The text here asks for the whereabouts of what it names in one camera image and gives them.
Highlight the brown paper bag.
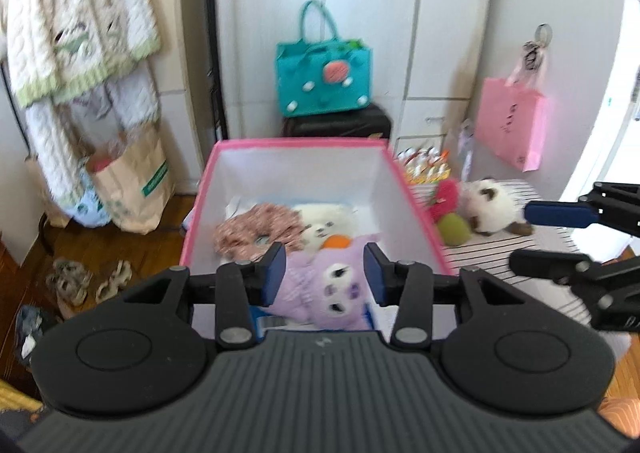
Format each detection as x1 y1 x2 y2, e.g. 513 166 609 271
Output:
86 124 174 234

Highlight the white green knit cardigan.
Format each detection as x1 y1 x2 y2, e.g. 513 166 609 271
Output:
6 0 162 209

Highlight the white door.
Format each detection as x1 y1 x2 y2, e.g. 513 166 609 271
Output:
561 0 639 200

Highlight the striped tablecloth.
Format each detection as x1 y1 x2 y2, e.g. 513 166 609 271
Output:
409 178 632 359

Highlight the grey three-door wardrobe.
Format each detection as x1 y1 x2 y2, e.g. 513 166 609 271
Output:
216 0 489 147

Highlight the pink floral scrunchie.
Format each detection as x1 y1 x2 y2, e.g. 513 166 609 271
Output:
213 202 305 261

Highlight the red fuzzy plush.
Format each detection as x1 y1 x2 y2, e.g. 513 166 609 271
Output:
427 179 460 222

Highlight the wall hook with keyring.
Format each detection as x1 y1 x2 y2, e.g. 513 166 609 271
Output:
523 24 553 72

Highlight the purple plush toy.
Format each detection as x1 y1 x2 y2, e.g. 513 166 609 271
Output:
265 234 380 331

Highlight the white soft cotton tissue pack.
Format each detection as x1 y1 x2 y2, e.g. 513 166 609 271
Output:
293 202 370 255

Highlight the drink bottle multipack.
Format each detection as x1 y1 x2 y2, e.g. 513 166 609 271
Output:
396 146 451 185

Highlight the orange plush ball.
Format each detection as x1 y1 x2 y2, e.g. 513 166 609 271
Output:
321 234 352 249

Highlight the black suitcase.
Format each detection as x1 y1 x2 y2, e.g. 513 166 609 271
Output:
281 103 393 140

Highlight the wooden cabinet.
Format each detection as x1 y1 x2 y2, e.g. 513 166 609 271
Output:
149 0 214 194

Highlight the white brown cat plush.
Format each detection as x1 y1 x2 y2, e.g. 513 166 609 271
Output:
460 178 534 236

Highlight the clear plastic bag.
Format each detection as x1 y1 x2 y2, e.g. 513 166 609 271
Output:
444 119 474 182

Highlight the beige sandal pair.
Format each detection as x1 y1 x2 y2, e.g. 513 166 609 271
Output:
46 259 132 307

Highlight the teal felt tote bag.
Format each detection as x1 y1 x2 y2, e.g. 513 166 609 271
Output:
274 0 372 118

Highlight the pink storage box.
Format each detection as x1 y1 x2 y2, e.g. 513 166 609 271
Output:
179 136 457 339

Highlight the pink paper shopping bag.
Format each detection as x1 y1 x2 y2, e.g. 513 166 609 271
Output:
474 56 550 172

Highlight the green plush ball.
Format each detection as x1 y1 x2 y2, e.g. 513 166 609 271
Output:
436 212 472 247

